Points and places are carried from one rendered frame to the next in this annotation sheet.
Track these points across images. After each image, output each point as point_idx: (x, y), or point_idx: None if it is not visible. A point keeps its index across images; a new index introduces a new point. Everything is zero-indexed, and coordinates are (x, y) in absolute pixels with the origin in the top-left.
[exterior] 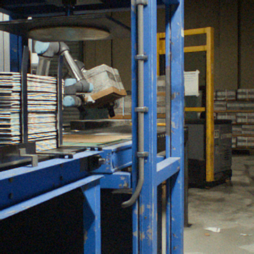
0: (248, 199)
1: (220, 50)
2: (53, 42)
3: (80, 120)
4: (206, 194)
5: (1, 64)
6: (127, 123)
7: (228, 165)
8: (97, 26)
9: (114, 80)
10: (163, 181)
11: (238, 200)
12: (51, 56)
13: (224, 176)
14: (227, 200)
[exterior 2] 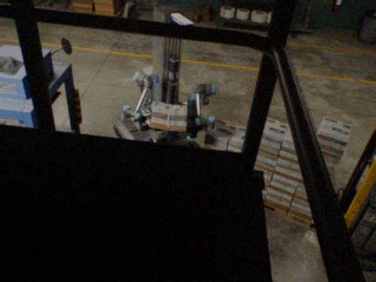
0: (290, 279)
1: None
2: (138, 78)
3: (219, 122)
4: (300, 245)
5: (153, 70)
6: (237, 146)
7: None
8: None
9: (164, 119)
10: (275, 204)
11: (284, 270)
12: (139, 86)
13: (373, 258)
14: (280, 261)
